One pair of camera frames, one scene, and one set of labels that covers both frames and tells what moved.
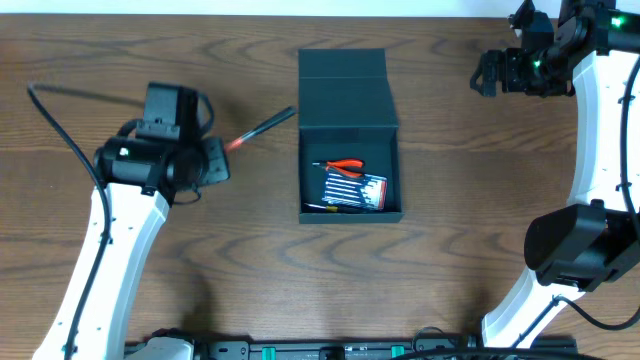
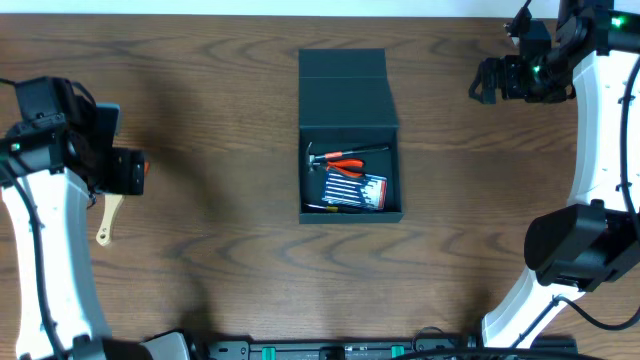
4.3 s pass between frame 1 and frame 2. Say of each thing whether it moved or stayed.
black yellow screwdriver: stayed
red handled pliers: stayed
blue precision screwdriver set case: stayed
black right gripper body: stayed
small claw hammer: moved
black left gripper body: moved
